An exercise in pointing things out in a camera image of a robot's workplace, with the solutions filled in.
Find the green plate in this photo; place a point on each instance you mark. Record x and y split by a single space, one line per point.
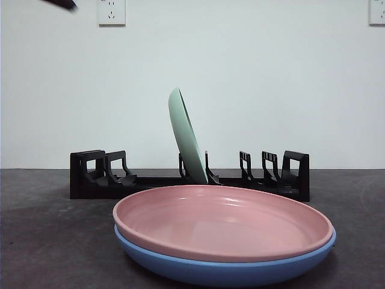
185 135

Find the blue plate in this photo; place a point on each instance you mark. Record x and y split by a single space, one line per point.
210 274

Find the white wall socket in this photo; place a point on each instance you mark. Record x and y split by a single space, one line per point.
378 15
112 13

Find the pink plate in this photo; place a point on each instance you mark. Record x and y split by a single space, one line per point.
210 228

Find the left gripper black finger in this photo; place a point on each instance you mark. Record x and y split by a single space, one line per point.
64 4

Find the black plastic plate rack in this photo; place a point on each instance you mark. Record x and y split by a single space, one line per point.
87 189

